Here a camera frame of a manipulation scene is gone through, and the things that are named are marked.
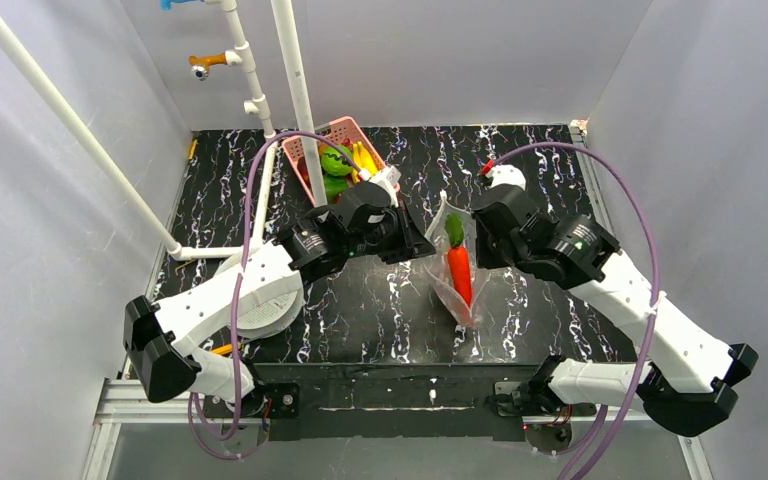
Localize orange toy carrot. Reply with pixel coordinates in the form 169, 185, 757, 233
444, 213, 475, 327

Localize clear polka dot zip bag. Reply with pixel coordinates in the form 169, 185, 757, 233
422, 190, 489, 328

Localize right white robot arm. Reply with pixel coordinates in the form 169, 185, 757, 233
472, 184, 758, 437

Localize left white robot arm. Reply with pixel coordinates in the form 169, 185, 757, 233
123, 182, 436, 403

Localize green toy vegetable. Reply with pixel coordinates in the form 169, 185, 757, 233
323, 174, 351, 204

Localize yellow toy bananas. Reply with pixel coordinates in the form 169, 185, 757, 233
352, 142, 379, 176

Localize green toy watermelon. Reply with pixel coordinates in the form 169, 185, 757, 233
320, 145, 354, 176

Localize pink plastic basket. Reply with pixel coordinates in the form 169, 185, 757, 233
281, 116, 387, 204

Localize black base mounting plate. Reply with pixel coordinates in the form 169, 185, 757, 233
199, 360, 637, 443

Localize orange toy faucet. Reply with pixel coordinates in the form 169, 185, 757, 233
188, 53, 227, 81

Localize blue toy faucet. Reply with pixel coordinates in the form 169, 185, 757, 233
160, 0, 203, 10

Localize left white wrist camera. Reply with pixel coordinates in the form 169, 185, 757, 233
359, 165, 401, 207

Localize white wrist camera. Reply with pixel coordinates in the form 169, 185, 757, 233
478, 160, 527, 191
359, 165, 401, 207

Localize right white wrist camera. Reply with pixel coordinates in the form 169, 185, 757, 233
478, 160, 527, 191

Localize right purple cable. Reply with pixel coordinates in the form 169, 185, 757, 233
486, 141, 662, 480

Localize purple cable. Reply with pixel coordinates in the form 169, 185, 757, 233
187, 130, 369, 462
486, 141, 662, 480

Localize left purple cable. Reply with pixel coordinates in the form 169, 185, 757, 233
187, 130, 369, 462

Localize orange handled screwdriver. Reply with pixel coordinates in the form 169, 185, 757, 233
211, 343, 236, 356

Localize white PVC pipe frame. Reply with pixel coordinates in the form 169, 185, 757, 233
0, 0, 330, 262

